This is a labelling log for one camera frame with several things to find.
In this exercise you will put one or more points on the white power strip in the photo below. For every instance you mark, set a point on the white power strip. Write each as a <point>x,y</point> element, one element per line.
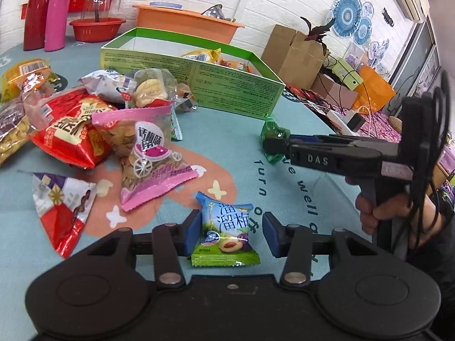
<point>337,119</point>

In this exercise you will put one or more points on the dark red plant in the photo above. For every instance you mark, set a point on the dark red plant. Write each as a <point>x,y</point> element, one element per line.
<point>318,32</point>

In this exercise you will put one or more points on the metal bowl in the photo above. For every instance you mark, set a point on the metal bowl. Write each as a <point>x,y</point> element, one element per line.
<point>215,12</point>

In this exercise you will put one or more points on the large blue paper fan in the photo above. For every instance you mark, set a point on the large blue paper fan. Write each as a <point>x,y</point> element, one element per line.
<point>346,14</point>

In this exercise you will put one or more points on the small brown cardboard box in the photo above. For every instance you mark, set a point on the small brown cardboard box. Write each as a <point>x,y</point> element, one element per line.
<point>334,92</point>

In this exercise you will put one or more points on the blue lidded tin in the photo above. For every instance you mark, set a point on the blue lidded tin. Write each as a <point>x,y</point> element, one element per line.
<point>165,5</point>

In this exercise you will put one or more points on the woven round cushion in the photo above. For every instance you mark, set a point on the woven round cushion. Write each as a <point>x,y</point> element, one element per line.
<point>396,123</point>

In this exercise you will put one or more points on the pink seed snack packet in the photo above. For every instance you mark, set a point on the pink seed snack packet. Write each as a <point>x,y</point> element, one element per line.
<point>149,156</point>

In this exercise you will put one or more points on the blue green plum snack packet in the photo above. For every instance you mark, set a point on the blue green plum snack packet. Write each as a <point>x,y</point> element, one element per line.
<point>224,234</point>

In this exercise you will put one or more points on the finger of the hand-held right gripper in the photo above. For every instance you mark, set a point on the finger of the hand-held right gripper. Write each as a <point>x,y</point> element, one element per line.
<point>276,146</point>

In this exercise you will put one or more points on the large brown cardboard box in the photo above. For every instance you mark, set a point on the large brown cardboard box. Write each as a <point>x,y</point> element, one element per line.
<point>291,57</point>

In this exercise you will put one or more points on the orange bag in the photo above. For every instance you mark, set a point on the orange bag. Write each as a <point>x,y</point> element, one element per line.
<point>373,88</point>

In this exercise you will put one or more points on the small green candy packet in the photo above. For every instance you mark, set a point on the small green candy packet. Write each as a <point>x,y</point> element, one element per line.
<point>272,129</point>

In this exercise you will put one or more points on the pink patterned cloth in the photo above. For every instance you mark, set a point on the pink patterned cloth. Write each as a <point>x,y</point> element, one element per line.
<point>380,124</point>

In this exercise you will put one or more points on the red plastic basin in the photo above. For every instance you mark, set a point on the red plastic basin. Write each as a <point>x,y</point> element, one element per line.
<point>96,30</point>

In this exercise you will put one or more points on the small dark snack packet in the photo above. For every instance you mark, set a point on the small dark snack packet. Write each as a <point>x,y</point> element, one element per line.
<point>187,103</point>

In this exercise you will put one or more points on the black power adapter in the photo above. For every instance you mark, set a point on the black power adapter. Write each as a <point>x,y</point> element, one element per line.
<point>356,122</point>

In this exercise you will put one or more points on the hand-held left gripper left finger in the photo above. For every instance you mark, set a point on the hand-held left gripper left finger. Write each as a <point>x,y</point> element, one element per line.
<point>193,232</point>

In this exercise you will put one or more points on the clear cookie snack packet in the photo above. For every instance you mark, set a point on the clear cookie snack packet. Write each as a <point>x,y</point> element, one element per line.
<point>151,90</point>

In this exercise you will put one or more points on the small green box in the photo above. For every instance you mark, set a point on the small green box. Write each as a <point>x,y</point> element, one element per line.
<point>346,73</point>

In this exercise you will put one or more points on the orange plastic basin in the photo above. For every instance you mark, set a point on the orange plastic basin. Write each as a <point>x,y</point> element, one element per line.
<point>185,25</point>

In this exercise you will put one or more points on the person's right forearm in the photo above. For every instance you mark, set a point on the person's right forearm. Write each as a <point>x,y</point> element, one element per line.
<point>440,245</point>

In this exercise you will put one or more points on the red patterned cloth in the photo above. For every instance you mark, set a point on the red patterned cloth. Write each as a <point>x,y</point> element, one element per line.
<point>302,94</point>

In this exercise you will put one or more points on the red white triangular snack packet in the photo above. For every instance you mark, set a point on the red white triangular snack packet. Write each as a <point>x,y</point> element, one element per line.
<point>60,209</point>

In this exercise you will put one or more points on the white printed snack packet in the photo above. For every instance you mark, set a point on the white printed snack packet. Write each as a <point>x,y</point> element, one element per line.
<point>103,85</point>

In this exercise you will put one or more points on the red thermos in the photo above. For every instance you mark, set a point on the red thermos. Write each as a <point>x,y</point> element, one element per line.
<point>37,14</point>

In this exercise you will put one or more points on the brown gold snack packet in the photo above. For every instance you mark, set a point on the brown gold snack packet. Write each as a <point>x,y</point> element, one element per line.
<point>10,128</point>

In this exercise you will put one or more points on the yellow orange snack packet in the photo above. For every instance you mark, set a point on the yellow orange snack packet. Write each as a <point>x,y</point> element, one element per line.
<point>25,73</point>

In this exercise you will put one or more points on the person's right hand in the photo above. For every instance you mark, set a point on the person's right hand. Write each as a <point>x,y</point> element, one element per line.
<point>366,216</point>

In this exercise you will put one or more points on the green cardboard box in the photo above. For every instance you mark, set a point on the green cardboard box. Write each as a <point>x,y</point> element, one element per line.
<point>231,88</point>

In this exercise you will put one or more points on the dark window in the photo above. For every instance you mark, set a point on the dark window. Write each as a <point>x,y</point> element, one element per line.
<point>419,60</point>

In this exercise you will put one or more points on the black wall hook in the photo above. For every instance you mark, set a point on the black wall hook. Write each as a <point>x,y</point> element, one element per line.
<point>387,16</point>

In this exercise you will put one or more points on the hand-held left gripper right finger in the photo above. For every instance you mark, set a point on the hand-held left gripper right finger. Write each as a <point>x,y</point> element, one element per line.
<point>271,234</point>

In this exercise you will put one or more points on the pink bottle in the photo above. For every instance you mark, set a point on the pink bottle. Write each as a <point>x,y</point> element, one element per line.
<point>57,17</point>

